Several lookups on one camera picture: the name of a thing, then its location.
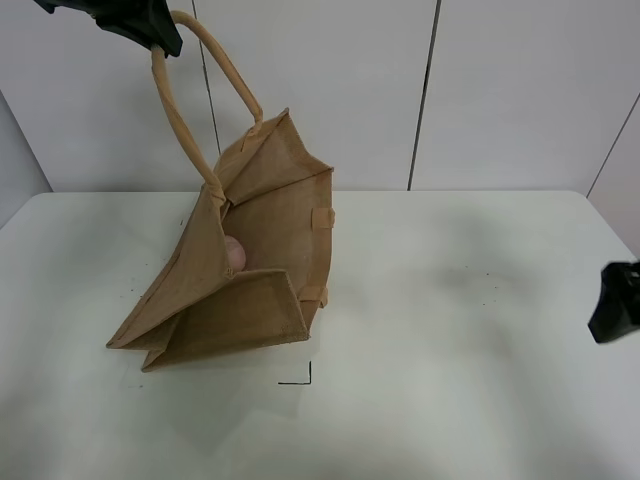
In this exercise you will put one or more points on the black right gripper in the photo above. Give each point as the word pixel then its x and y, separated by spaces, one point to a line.
pixel 617 311

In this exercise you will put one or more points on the brown linen tote bag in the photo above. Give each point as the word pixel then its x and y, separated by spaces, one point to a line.
pixel 267 191

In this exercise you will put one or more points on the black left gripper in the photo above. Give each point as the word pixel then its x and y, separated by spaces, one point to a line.
pixel 146 22

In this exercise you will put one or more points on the pink peach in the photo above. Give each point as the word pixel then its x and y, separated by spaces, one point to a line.
pixel 236 254

